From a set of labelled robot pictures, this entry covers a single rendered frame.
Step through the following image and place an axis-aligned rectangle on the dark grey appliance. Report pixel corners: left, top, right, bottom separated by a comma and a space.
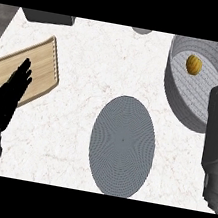
19, 7, 77, 31

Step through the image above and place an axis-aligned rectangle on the grey round basket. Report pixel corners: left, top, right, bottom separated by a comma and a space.
155, 34, 218, 137

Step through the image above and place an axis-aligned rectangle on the yellow squash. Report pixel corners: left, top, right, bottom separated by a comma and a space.
183, 53, 205, 77

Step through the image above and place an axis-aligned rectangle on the small grey round object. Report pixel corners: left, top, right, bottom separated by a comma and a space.
130, 27, 153, 37

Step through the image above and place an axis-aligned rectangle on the grey oval placemat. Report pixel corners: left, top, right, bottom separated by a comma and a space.
80, 90, 164, 203

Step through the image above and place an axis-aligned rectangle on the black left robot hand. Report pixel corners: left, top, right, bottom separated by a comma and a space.
0, 52, 37, 141

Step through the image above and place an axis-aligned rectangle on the pale wooden cutting board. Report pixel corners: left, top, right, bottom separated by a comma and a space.
0, 26, 68, 141

